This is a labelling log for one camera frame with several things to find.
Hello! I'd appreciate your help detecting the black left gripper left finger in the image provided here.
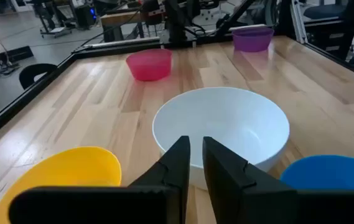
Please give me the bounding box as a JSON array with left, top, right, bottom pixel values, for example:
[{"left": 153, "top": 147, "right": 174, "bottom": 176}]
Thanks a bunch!
[{"left": 8, "top": 136, "right": 192, "bottom": 224}]

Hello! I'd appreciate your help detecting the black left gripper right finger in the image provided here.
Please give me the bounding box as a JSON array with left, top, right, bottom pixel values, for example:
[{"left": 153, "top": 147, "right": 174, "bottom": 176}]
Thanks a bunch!
[{"left": 202, "top": 136, "right": 354, "bottom": 224}]

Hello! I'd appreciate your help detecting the blue plastic bowl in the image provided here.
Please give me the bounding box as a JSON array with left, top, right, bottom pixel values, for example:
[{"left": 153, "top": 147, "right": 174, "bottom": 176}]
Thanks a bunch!
[{"left": 280, "top": 154, "right": 354, "bottom": 191}]

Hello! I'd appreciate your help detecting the yellow plastic bowl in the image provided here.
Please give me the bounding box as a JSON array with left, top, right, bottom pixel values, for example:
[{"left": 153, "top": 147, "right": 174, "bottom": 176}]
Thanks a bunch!
[{"left": 0, "top": 146, "right": 123, "bottom": 224}]

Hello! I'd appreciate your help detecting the pink translucent plastic bowl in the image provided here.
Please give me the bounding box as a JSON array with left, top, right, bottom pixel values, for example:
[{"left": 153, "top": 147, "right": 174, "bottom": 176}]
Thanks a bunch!
[{"left": 125, "top": 48, "right": 173, "bottom": 82}]

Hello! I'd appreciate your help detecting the purple plastic bowl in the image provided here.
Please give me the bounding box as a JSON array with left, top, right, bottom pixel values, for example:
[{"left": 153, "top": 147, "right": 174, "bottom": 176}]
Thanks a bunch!
[{"left": 231, "top": 26, "right": 275, "bottom": 53}]

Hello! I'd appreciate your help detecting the large white bowl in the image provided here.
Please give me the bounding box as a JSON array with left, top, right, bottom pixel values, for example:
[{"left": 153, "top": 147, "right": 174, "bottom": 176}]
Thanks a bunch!
[{"left": 151, "top": 86, "right": 291, "bottom": 190}]

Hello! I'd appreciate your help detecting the wooden workbench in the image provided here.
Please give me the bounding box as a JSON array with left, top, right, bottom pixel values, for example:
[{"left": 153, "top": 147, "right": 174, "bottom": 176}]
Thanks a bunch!
[{"left": 100, "top": 11, "right": 165, "bottom": 43}]

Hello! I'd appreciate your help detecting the black cabinet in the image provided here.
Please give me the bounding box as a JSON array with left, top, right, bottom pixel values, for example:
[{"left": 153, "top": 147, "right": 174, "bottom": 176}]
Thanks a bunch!
[{"left": 304, "top": 18, "right": 354, "bottom": 60}]

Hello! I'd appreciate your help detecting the black computer tower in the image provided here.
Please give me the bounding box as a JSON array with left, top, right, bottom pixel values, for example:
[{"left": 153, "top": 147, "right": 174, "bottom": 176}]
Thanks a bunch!
[{"left": 77, "top": 4, "right": 98, "bottom": 29}]

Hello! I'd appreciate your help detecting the black rolling stand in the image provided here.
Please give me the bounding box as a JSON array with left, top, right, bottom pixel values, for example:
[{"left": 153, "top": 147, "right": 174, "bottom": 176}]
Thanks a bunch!
[{"left": 33, "top": 0, "right": 75, "bottom": 39}]

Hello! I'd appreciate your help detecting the black flat floor bar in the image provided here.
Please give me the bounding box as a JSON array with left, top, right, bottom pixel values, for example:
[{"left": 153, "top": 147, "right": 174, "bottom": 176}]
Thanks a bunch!
[{"left": 0, "top": 45, "right": 35, "bottom": 65}]

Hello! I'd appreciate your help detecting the blue chair seat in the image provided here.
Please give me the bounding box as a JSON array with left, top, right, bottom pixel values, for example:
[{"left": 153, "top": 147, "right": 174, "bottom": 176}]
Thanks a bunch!
[{"left": 302, "top": 3, "right": 347, "bottom": 20}]

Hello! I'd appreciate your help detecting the black metal table frame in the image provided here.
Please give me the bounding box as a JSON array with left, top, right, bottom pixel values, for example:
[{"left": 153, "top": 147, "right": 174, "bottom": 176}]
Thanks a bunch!
[{"left": 0, "top": 23, "right": 354, "bottom": 149}]

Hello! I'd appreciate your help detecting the black arched table handle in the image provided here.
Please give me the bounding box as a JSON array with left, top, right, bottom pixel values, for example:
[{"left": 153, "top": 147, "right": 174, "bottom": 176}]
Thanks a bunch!
[{"left": 19, "top": 63, "right": 58, "bottom": 90}]

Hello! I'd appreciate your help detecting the silver aluminium frame post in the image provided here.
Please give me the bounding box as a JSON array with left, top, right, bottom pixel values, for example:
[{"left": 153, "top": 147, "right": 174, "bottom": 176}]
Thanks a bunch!
[{"left": 290, "top": 0, "right": 308, "bottom": 44}]

